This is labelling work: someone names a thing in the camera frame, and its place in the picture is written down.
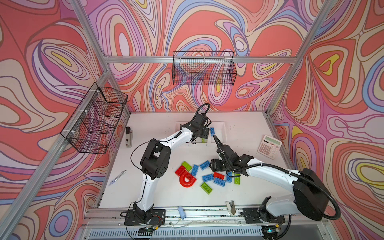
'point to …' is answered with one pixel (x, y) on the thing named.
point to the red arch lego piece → (185, 174)
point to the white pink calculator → (270, 147)
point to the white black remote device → (129, 136)
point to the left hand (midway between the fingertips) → (206, 130)
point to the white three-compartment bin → (216, 128)
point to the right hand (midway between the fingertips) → (216, 168)
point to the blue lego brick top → (212, 131)
